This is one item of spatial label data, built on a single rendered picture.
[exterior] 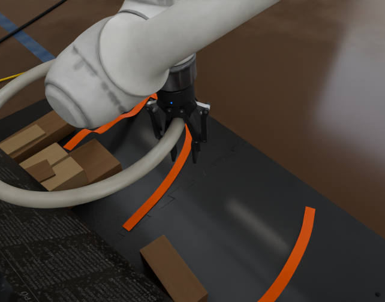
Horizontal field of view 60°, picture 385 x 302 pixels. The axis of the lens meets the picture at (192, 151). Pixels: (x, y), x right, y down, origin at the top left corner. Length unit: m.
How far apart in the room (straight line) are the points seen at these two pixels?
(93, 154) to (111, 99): 1.38
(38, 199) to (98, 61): 0.33
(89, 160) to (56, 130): 0.33
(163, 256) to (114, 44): 1.09
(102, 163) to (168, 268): 0.66
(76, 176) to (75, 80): 1.22
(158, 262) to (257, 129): 1.03
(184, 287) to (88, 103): 1.03
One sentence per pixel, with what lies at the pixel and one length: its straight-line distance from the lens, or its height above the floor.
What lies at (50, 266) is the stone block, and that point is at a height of 0.73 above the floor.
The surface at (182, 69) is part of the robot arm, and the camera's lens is 0.59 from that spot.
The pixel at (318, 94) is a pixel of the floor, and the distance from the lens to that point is 2.38.
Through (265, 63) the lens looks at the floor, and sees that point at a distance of 2.58.
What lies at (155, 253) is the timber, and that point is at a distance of 1.41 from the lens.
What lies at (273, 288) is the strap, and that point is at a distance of 1.51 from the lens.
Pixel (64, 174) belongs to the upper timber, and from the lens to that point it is 1.62.
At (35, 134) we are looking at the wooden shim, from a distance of 2.00.
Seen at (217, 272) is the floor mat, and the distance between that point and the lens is 1.50.
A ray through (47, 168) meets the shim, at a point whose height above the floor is 0.22.
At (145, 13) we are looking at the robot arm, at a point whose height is 1.19.
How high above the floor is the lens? 1.41
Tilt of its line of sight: 49 degrees down
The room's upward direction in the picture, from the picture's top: straight up
